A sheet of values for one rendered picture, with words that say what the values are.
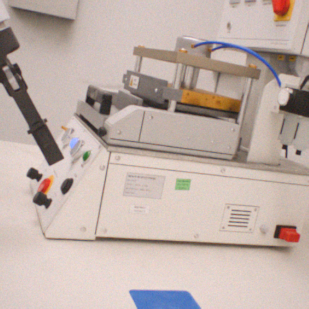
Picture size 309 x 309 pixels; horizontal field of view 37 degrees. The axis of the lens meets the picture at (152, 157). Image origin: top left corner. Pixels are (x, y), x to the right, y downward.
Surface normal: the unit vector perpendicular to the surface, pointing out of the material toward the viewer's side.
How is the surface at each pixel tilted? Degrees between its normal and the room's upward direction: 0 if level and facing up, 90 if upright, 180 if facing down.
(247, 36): 90
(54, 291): 0
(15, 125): 90
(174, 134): 90
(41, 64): 90
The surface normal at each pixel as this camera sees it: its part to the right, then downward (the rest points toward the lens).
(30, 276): 0.19, -0.96
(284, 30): -0.92, -0.11
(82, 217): 0.32, 0.25
